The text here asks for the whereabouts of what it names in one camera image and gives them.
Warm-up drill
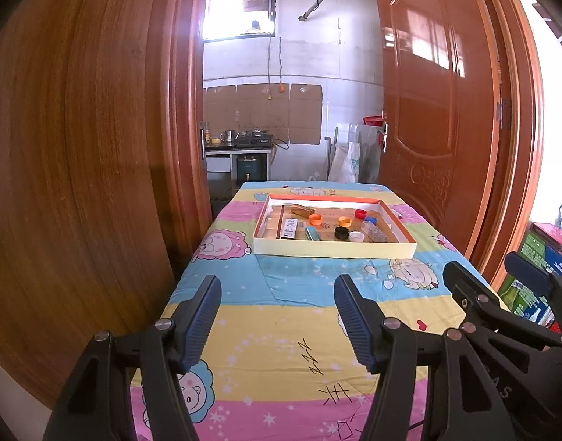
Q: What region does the white plastic bag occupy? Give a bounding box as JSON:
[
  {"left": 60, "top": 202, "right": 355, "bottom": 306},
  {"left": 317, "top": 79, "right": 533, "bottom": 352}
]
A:
[{"left": 328, "top": 141, "right": 362, "bottom": 183}]

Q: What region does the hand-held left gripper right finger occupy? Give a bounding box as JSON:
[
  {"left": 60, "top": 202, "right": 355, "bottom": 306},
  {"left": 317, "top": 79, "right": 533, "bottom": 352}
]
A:
[{"left": 334, "top": 275, "right": 514, "bottom": 441}]

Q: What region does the flat red box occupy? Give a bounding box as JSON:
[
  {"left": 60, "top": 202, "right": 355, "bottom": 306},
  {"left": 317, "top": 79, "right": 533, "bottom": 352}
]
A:
[{"left": 529, "top": 223, "right": 562, "bottom": 253}]

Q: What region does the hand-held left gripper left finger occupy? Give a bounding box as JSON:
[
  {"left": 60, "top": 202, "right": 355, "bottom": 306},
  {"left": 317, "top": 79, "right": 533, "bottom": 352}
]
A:
[{"left": 42, "top": 275, "right": 223, "bottom": 441}]

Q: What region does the clear plastic bottle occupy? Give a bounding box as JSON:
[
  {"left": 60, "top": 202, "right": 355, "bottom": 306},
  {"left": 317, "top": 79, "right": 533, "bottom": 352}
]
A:
[{"left": 360, "top": 219, "right": 388, "bottom": 243}]

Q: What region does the row of cardboard sheets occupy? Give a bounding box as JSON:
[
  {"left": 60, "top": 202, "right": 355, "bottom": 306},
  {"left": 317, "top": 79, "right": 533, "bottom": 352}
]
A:
[{"left": 203, "top": 83, "right": 323, "bottom": 145}]

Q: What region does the kitchen window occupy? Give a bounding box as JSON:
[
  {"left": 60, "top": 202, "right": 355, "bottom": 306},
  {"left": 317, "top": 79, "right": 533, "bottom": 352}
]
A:
[{"left": 203, "top": 0, "right": 277, "bottom": 42}]

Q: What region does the black gas stove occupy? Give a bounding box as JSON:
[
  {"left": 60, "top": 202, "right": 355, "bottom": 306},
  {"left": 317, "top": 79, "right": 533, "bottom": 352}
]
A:
[{"left": 236, "top": 132, "right": 273, "bottom": 148}]

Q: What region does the brown wood-grain door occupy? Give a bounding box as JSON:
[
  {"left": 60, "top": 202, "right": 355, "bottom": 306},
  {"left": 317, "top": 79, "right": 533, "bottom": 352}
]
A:
[{"left": 0, "top": 0, "right": 213, "bottom": 409}]

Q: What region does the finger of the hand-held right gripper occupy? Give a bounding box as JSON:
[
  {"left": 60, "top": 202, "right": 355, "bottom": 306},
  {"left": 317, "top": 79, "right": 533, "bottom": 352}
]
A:
[
  {"left": 443, "top": 261, "right": 562, "bottom": 354},
  {"left": 504, "top": 252, "right": 562, "bottom": 328}
]

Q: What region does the dark green round appliance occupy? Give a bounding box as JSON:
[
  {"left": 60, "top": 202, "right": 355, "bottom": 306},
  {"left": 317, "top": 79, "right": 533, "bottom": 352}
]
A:
[{"left": 236, "top": 155, "right": 263, "bottom": 182}]

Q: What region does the orange-rimmed cardboard box tray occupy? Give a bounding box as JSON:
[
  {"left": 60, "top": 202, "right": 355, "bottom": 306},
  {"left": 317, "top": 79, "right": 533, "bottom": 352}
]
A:
[{"left": 253, "top": 194, "right": 418, "bottom": 259}]

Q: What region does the green printed carton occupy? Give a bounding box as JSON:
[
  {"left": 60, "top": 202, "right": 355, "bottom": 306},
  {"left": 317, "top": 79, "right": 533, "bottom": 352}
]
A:
[{"left": 499, "top": 230, "right": 562, "bottom": 327}]

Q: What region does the wooden door frame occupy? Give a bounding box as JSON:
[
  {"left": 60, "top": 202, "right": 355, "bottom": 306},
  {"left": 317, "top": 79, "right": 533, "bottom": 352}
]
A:
[{"left": 469, "top": 0, "right": 546, "bottom": 286}]

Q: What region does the glossy carved wooden door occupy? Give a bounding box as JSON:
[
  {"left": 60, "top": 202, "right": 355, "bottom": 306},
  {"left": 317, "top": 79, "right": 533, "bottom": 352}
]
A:
[{"left": 373, "top": 0, "right": 502, "bottom": 258}]

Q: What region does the grey kitchen counter cabinet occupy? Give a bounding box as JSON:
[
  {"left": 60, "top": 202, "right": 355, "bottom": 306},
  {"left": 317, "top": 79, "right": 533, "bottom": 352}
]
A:
[{"left": 205, "top": 144, "right": 273, "bottom": 184}]

